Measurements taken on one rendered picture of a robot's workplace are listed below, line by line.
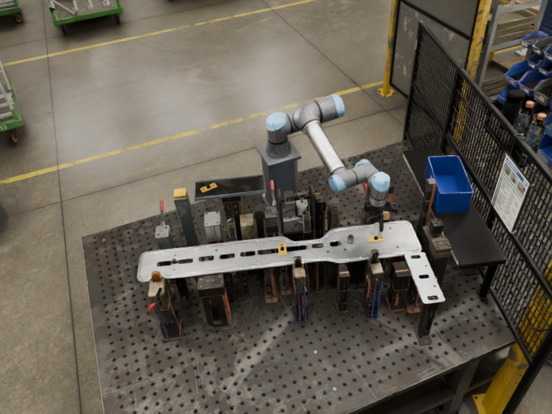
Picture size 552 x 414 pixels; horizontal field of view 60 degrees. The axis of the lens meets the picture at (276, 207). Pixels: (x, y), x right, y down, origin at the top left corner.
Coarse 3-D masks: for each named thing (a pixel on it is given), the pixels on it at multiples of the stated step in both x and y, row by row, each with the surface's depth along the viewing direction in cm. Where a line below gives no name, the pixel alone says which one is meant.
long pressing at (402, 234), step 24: (264, 240) 242; (288, 240) 240; (312, 240) 239; (336, 240) 239; (360, 240) 238; (384, 240) 237; (408, 240) 236; (144, 264) 234; (192, 264) 233; (216, 264) 232; (240, 264) 231; (264, 264) 230; (288, 264) 230
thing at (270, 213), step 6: (264, 210) 246; (270, 210) 246; (276, 210) 246; (264, 216) 248; (270, 216) 243; (276, 216) 243; (270, 222) 245; (276, 222) 245; (270, 228) 248; (276, 228) 248; (270, 234) 252; (276, 234) 253; (276, 252) 262
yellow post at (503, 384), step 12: (540, 324) 206; (528, 336) 215; (540, 336) 213; (516, 348) 228; (528, 348) 219; (516, 360) 229; (504, 372) 243; (516, 372) 234; (492, 384) 258; (504, 384) 244; (516, 384) 243; (480, 396) 276; (492, 396) 259; (504, 396) 251; (480, 408) 271; (492, 408) 261
